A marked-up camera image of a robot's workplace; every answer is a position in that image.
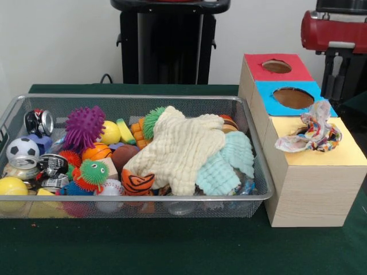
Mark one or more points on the dark green table cloth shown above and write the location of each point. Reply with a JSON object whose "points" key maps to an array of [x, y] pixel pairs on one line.
{"points": [[358, 106], [172, 246]]}

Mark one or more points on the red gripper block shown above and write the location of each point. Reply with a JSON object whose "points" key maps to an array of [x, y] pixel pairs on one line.
{"points": [[332, 31]]}

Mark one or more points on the orange toy basketball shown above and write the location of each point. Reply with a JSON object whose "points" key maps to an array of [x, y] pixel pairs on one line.
{"points": [[97, 153]]}

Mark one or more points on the brown ball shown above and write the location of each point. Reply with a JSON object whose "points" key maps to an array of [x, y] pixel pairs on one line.
{"points": [[123, 157]]}

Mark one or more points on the light blue muslin cloth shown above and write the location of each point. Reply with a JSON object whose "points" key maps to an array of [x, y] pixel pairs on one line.
{"points": [[215, 174]]}

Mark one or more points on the green spiky monster toy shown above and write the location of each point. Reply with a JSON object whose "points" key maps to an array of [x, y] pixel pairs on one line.
{"points": [[91, 172]]}

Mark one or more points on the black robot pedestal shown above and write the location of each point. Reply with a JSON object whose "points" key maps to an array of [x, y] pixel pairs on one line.
{"points": [[166, 43]]}

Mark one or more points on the confetti print cloth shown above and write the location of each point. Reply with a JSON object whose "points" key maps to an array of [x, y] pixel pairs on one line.
{"points": [[315, 131]]}

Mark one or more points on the cream muslin cloth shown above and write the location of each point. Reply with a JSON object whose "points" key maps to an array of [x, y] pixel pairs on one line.
{"points": [[177, 146]]}

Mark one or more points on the wooden box with three holes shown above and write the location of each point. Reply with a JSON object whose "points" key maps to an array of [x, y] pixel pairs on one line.
{"points": [[315, 194]]}

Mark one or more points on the orange tiger striped toy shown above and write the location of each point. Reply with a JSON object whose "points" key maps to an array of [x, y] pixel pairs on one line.
{"points": [[136, 182]]}

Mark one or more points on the smooth yellow ball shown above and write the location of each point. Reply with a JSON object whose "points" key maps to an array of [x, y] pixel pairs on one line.
{"points": [[112, 132]]}

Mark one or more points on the purple spiky ball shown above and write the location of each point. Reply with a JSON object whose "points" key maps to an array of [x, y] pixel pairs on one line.
{"points": [[83, 126]]}

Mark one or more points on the black and white soccer ball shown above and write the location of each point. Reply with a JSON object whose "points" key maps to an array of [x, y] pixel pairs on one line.
{"points": [[22, 149]]}

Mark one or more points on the yellow tennis ball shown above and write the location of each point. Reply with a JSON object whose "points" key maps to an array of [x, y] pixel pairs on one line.
{"points": [[13, 186]]}

